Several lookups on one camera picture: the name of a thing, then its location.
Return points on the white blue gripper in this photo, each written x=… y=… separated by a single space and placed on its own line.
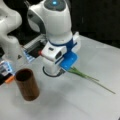
x=60 y=53

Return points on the red tulip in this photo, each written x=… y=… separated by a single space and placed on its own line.
x=74 y=70
x=97 y=82

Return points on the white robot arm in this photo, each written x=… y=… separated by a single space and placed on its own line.
x=54 y=21

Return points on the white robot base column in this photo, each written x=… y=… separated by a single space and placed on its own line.
x=10 y=20

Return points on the brown wooden cylinder vase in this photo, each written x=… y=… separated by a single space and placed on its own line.
x=27 y=84

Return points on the orange block left edge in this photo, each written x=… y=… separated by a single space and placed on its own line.
x=10 y=79

